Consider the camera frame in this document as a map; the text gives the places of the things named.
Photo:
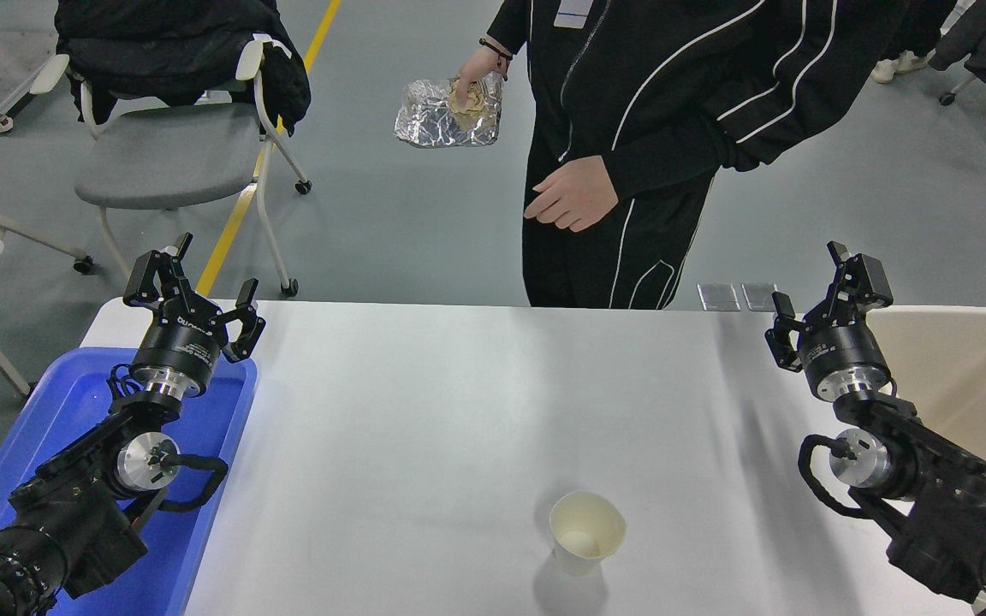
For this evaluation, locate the black jacket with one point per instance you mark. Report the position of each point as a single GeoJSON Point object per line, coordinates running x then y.
{"type": "Point", "coordinates": [168, 43]}

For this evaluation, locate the person's right hand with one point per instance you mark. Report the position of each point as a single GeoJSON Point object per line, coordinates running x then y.
{"type": "Point", "coordinates": [484, 62]}

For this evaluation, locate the metal floor plate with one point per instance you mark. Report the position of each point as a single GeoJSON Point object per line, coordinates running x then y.
{"type": "Point", "coordinates": [718, 297]}
{"type": "Point", "coordinates": [758, 296]}

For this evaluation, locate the foil tray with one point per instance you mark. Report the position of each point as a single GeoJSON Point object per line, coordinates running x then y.
{"type": "Point", "coordinates": [429, 120]}

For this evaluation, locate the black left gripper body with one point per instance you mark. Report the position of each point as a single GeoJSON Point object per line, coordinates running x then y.
{"type": "Point", "coordinates": [178, 349]}

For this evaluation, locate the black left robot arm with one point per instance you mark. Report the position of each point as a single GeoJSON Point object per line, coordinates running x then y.
{"type": "Point", "coordinates": [74, 513]}

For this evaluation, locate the person's left hand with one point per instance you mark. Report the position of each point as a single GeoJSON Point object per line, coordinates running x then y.
{"type": "Point", "coordinates": [574, 192]}

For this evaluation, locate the white paper cup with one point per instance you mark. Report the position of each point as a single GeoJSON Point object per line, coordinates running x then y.
{"type": "Point", "coordinates": [585, 526]}

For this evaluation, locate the person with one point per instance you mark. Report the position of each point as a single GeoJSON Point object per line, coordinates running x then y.
{"type": "Point", "coordinates": [887, 68]}
{"type": "Point", "coordinates": [673, 85]}

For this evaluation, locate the large pale dustbin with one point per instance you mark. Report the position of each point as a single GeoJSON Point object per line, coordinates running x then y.
{"type": "Point", "coordinates": [972, 368]}

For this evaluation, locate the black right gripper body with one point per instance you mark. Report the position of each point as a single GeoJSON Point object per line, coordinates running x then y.
{"type": "Point", "coordinates": [844, 351]}

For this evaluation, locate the grey seat wheeled chair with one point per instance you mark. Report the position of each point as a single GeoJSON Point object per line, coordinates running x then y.
{"type": "Point", "coordinates": [168, 158]}

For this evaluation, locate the blue plastic tray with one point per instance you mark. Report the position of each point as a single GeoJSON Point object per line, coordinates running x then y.
{"type": "Point", "coordinates": [56, 402]}

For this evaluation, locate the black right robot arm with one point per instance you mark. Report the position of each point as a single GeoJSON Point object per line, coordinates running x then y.
{"type": "Point", "coordinates": [947, 496]}

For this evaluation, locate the tan paper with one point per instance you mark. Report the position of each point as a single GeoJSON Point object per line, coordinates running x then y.
{"type": "Point", "coordinates": [466, 98]}

